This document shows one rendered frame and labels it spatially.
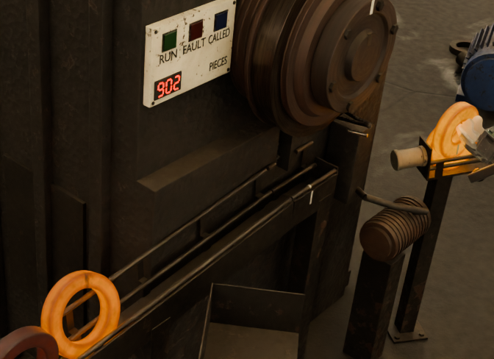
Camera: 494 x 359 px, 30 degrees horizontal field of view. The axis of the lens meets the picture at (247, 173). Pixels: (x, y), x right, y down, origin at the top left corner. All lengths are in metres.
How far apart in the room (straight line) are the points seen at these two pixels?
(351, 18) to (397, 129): 2.19
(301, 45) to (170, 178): 0.41
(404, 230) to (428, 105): 1.87
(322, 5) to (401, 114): 2.33
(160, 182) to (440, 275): 1.55
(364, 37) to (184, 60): 0.41
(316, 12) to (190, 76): 0.31
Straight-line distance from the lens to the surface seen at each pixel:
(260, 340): 2.06
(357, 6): 2.06
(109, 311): 2.00
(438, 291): 3.29
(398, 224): 2.63
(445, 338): 3.11
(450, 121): 2.45
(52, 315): 1.91
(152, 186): 2.03
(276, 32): 2.00
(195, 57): 2.00
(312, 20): 2.02
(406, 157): 2.63
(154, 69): 1.91
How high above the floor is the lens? 2.01
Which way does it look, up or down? 33 degrees down
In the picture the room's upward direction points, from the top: 6 degrees clockwise
